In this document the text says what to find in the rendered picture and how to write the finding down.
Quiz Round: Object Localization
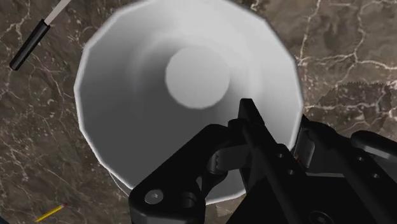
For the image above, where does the black-handled knife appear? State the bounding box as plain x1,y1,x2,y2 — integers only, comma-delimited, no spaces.
9,0,73,71

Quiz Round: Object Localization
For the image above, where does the white cup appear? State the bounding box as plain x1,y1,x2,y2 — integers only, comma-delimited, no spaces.
73,0,305,206

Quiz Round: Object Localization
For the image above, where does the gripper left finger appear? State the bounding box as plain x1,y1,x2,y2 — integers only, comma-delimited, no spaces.
128,98,306,224

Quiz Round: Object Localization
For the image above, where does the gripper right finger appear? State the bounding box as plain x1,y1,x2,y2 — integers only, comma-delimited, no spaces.
292,114,397,224

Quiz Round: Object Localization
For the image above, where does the yellow pencil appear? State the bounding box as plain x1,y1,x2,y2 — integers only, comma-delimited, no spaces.
34,202,68,223

